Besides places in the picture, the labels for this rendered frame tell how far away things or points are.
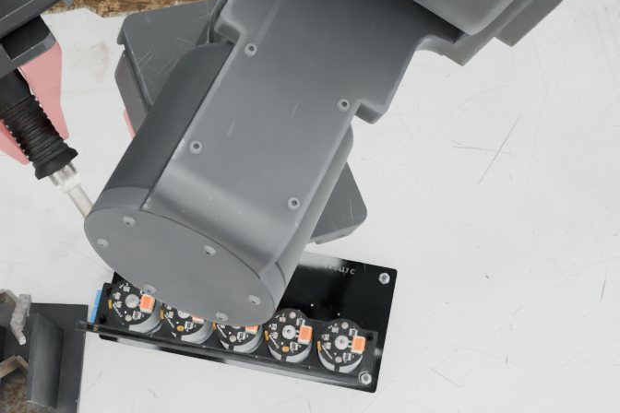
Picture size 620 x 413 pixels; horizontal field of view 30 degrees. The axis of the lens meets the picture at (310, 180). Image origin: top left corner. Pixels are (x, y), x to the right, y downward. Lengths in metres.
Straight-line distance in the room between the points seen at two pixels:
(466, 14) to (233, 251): 0.08
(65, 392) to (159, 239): 0.38
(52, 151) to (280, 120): 0.32
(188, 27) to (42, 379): 0.26
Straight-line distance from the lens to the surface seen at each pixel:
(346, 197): 0.43
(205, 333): 0.64
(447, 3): 0.29
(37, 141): 0.60
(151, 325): 0.64
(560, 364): 0.68
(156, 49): 0.43
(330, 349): 0.61
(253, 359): 0.61
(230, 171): 0.28
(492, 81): 0.72
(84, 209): 0.61
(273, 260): 0.29
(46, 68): 0.55
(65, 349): 0.68
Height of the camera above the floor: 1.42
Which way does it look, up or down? 75 degrees down
